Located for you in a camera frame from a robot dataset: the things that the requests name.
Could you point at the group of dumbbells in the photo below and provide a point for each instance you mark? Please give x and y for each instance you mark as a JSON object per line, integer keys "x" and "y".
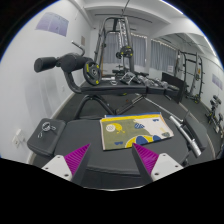
{"x": 151, "y": 81}

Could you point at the black bench with leg rollers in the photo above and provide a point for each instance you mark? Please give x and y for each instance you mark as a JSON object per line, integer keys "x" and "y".
{"x": 113, "y": 88}

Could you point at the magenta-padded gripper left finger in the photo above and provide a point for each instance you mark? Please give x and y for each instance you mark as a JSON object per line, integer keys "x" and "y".
{"x": 77, "y": 159}

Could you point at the grey window curtain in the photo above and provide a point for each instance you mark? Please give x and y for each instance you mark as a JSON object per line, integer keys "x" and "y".
{"x": 161, "y": 55}
{"x": 138, "y": 50}

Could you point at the black seat pad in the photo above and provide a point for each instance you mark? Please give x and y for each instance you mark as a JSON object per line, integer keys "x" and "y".
{"x": 196, "y": 131}

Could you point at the black power rack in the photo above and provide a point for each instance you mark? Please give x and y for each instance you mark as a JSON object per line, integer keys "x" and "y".
{"x": 196, "y": 76}

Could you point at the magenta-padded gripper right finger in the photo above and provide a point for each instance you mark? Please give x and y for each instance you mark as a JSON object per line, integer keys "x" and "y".
{"x": 146, "y": 159}

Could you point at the colourful patterned towel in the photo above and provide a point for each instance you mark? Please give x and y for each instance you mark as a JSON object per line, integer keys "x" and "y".
{"x": 133, "y": 131}

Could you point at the small purple wall poster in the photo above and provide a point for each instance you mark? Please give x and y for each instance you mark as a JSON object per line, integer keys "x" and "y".
{"x": 217, "y": 81}

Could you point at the black upright panel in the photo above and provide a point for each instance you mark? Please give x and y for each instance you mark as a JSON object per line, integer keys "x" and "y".
{"x": 173, "y": 85}

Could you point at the black exercise machine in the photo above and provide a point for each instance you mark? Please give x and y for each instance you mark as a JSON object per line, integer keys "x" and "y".
{"x": 215, "y": 110}

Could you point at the white wall socket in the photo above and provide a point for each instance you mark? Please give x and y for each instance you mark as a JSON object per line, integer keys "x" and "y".
{"x": 17, "y": 140}

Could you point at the small brown wall board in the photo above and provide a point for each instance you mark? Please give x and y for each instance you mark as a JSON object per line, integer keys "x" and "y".
{"x": 83, "y": 40}

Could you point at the small black yellow weight plate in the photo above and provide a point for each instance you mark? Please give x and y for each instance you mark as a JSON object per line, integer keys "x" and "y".
{"x": 126, "y": 50}

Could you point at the thin steel bar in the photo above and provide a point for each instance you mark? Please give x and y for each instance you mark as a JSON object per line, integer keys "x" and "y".
{"x": 163, "y": 107}

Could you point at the thick silver barbell sleeve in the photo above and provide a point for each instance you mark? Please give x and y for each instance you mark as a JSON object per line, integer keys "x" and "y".
{"x": 186, "y": 135}

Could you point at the black padded flat bench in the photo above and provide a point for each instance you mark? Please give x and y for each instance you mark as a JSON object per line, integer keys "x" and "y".
{"x": 83, "y": 140}

